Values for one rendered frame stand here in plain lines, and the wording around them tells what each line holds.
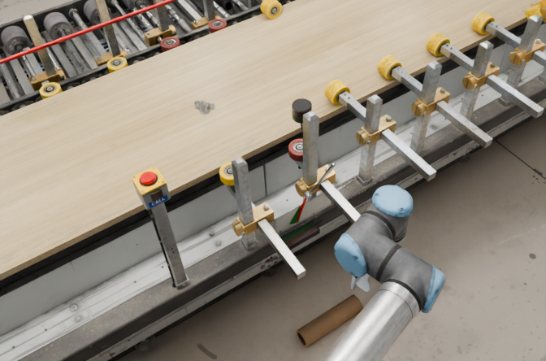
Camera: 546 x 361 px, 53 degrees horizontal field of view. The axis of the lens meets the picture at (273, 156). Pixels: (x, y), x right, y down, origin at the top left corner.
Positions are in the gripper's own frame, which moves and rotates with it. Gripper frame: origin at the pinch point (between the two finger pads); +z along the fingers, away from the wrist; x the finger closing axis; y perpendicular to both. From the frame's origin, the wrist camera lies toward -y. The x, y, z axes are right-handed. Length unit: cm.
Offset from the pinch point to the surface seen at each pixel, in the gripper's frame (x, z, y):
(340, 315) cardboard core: 15, 86, -26
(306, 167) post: 6.5, -1.1, -41.4
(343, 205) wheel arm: 11.6, 7.7, -27.9
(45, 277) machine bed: -79, 15, -61
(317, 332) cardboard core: 2, 86, -26
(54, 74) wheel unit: -46, 8, -149
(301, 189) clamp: 4.0, 7.1, -40.5
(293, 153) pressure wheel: 9, 3, -52
